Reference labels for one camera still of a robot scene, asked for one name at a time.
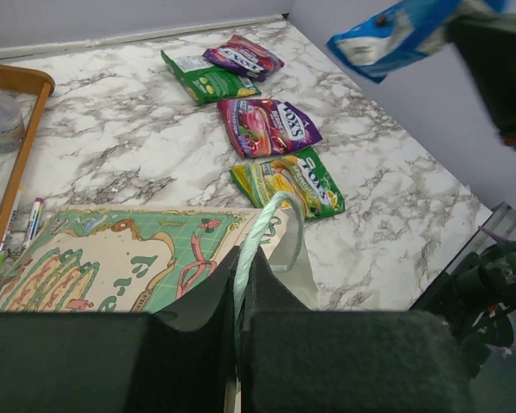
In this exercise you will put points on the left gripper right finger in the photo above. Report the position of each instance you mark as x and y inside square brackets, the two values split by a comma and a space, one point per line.
[294, 359]

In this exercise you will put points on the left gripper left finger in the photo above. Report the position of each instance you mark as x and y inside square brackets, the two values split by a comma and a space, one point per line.
[179, 359]

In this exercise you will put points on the purple pink candy bag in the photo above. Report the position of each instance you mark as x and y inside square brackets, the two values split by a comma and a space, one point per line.
[244, 58]

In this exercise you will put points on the orange wooden shelf rack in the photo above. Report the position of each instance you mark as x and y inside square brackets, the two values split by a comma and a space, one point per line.
[12, 164]

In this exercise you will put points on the small clear plastic jar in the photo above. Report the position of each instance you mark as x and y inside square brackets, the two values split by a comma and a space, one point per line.
[12, 128]

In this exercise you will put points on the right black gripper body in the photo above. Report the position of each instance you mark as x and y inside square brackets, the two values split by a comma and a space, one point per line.
[488, 48]

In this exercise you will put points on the purple berries candy bag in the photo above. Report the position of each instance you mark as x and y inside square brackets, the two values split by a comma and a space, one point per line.
[266, 127]

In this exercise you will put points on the green printed paper bag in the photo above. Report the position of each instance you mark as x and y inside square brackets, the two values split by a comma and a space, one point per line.
[122, 258]

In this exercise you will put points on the purple capped marker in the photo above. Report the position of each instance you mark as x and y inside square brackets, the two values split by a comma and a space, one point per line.
[33, 222]

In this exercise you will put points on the blue white snack packet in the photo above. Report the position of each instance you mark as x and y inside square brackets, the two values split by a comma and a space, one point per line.
[403, 34]

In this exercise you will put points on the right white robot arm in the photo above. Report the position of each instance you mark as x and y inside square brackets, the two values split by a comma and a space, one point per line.
[476, 298]

